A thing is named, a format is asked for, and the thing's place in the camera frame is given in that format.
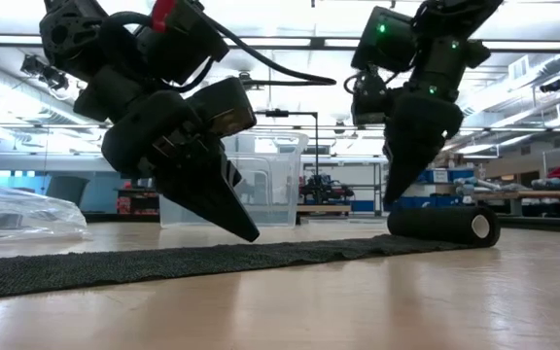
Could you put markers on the blue storage bins shelf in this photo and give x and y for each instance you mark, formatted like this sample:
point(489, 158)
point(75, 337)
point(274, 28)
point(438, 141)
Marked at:
point(447, 175)

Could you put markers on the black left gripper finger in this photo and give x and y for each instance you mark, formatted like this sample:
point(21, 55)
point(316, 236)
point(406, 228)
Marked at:
point(202, 194)
point(231, 175)

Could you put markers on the white ceiling air vent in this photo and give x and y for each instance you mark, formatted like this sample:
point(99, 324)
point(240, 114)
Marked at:
point(518, 68)

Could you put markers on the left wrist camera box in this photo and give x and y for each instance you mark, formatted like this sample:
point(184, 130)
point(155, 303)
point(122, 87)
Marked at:
point(221, 104)

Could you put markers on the black elastic bandage roll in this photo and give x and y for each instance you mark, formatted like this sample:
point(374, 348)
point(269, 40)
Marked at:
point(163, 265)

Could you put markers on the black ceiling camera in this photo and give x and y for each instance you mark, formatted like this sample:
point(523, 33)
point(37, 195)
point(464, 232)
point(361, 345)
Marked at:
point(42, 73)

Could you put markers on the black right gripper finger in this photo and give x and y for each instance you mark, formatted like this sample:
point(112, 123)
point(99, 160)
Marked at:
point(404, 175)

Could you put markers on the wooden workbench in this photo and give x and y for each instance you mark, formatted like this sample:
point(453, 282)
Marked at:
point(552, 194)

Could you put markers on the black ceiling duct fixture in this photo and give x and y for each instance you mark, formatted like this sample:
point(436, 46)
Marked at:
point(550, 86)

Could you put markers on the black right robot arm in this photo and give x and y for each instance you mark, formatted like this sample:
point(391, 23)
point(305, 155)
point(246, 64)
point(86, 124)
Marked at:
point(447, 63)

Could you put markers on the grey metal rack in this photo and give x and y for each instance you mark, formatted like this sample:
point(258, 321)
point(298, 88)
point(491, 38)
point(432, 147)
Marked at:
point(376, 187)

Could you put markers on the grey wrapped bundle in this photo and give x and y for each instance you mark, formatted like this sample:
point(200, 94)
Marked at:
point(554, 184)
point(474, 184)

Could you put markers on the black background robot arm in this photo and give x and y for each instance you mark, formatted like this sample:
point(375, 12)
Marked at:
point(326, 187)

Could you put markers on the small wooden bench top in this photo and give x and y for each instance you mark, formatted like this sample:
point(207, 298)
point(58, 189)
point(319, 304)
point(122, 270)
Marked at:
point(324, 208)

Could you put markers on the black camera stand frame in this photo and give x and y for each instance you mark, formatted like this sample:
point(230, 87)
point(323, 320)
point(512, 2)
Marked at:
point(276, 113)

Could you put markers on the clear plastic bag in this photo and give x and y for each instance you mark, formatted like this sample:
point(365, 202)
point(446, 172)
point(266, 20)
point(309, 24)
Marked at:
point(27, 214)

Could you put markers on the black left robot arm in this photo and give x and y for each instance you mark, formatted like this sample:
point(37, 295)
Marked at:
point(66, 34)

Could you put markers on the clear plastic storage bin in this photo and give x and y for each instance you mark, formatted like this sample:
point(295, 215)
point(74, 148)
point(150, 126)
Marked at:
point(275, 194)

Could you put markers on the dark cabinet with red items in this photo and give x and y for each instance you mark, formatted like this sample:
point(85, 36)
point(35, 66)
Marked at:
point(136, 201)

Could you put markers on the grey tapered waste bin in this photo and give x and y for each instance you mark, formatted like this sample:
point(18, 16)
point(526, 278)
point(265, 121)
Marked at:
point(66, 189)

